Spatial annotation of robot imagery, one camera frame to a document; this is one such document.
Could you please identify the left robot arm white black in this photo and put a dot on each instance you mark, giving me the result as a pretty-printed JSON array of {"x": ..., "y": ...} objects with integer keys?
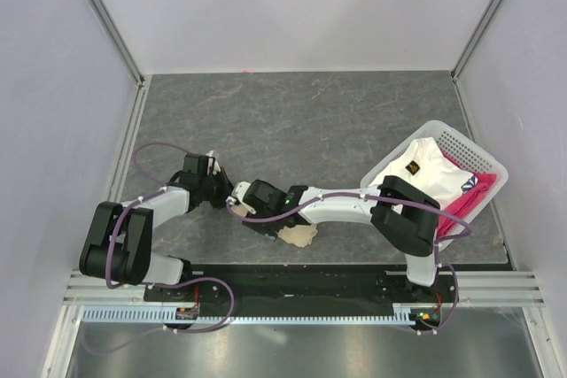
[{"x": 118, "y": 246}]

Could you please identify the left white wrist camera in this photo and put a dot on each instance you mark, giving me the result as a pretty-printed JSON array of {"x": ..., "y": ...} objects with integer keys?
[{"x": 213, "y": 166}]

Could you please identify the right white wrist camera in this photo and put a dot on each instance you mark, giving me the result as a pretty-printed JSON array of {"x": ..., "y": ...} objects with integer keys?
[{"x": 236, "y": 201}]

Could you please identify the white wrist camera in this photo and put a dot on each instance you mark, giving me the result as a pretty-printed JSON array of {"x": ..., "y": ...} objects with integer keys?
[
  {"x": 213, "y": 166},
  {"x": 236, "y": 201}
]

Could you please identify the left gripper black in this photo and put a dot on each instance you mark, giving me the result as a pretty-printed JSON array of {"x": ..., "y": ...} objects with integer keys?
[{"x": 227, "y": 186}]

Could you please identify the pink cloth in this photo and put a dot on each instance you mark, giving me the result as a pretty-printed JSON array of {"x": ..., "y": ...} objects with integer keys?
[{"x": 474, "y": 191}]

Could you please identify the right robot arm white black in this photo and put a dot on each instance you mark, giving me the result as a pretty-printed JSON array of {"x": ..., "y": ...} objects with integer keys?
[{"x": 404, "y": 215}]

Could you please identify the left aluminium frame post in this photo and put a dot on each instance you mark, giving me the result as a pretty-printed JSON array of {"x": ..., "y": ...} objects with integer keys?
[{"x": 105, "y": 19}]

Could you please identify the white plastic basket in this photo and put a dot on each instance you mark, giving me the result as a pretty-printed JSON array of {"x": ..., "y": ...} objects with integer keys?
[{"x": 459, "y": 149}]

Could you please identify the white cloth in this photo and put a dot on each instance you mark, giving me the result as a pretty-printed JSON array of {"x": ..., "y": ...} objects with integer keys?
[{"x": 424, "y": 166}]

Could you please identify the right aluminium frame post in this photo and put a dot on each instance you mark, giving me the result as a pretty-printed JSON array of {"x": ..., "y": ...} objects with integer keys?
[{"x": 476, "y": 37}]

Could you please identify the beige cloth napkin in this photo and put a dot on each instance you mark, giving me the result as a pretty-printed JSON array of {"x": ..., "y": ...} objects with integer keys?
[{"x": 300, "y": 236}]

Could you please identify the aluminium frame post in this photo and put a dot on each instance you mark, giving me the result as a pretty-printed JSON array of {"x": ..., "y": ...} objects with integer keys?
[
  {"x": 105, "y": 19},
  {"x": 476, "y": 37}
]

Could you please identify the grey slotted cable duct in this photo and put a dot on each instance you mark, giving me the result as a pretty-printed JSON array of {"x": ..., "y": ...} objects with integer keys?
[{"x": 176, "y": 316}]

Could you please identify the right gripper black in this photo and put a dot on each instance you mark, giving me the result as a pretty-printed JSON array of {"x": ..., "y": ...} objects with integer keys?
[{"x": 260, "y": 227}]

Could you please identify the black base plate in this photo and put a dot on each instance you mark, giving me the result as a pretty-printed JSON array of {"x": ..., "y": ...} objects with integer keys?
[{"x": 304, "y": 290}]

